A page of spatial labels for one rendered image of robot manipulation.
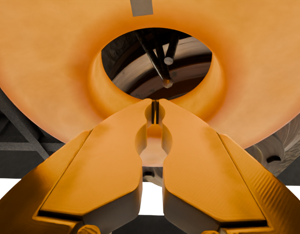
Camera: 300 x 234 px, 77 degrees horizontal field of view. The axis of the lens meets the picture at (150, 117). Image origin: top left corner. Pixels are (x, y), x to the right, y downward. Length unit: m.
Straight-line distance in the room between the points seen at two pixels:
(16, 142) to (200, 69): 6.30
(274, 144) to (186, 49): 0.21
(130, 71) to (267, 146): 0.26
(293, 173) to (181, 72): 8.95
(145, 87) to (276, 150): 0.25
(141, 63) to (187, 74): 0.08
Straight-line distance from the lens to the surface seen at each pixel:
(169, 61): 0.21
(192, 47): 0.31
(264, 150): 0.39
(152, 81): 0.31
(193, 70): 0.31
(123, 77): 0.34
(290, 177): 9.02
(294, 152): 0.95
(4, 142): 6.70
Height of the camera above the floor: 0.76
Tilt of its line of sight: 47 degrees up
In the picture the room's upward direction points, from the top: 177 degrees clockwise
